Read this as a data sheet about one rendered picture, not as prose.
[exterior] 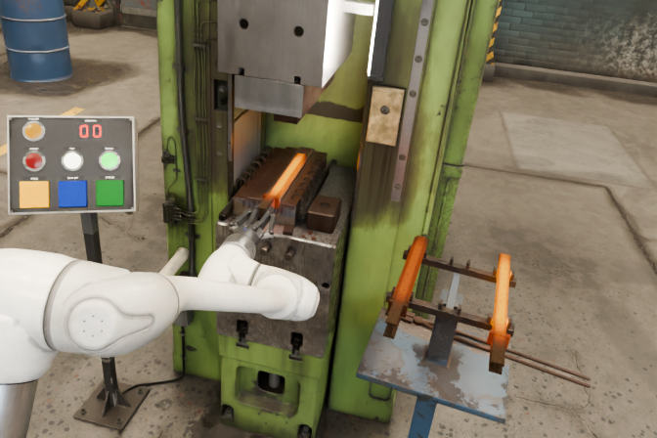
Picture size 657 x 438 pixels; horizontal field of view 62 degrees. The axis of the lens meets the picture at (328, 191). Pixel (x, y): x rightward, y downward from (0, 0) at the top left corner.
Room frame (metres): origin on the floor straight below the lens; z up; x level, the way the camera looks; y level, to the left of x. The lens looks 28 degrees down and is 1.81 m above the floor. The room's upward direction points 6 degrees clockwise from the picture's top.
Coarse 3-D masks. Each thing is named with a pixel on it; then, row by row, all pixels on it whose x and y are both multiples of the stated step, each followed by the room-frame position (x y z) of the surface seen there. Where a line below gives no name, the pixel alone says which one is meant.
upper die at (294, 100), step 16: (240, 80) 1.48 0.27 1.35; (256, 80) 1.47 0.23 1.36; (272, 80) 1.46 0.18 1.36; (240, 96) 1.48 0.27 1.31; (256, 96) 1.47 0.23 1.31; (272, 96) 1.46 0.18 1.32; (288, 96) 1.45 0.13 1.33; (304, 96) 1.46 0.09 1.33; (272, 112) 1.46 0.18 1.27; (288, 112) 1.45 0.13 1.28; (304, 112) 1.47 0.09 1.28
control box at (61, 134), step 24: (24, 120) 1.43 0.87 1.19; (48, 120) 1.44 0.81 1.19; (72, 120) 1.46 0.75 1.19; (96, 120) 1.48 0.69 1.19; (120, 120) 1.49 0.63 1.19; (24, 144) 1.40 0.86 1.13; (48, 144) 1.41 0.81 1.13; (72, 144) 1.43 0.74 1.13; (96, 144) 1.44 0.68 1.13; (120, 144) 1.46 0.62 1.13; (24, 168) 1.36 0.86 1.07; (48, 168) 1.38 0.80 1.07; (72, 168) 1.39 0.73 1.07; (96, 168) 1.41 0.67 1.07; (120, 168) 1.43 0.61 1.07
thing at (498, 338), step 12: (504, 264) 1.28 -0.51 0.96; (504, 276) 1.23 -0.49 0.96; (504, 288) 1.17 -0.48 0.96; (504, 300) 1.12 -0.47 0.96; (504, 312) 1.07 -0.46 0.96; (504, 324) 1.03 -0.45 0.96; (492, 336) 0.99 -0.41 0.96; (504, 336) 0.98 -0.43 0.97; (492, 348) 0.94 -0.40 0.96; (504, 348) 0.94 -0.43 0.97; (492, 360) 0.90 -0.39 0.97
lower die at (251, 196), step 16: (272, 160) 1.77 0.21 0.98; (288, 160) 1.76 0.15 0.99; (304, 160) 1.75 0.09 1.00; (256, 176) 1.64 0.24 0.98; (272, 176) 1.63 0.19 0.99; (240, 192) 1.52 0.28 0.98; (256, 192) 1.51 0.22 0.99; (288, 192) 1.53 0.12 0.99; (304, 192) 1.55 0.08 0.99; (240, 208) 1.48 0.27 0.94; (288, 208) 1.45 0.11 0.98
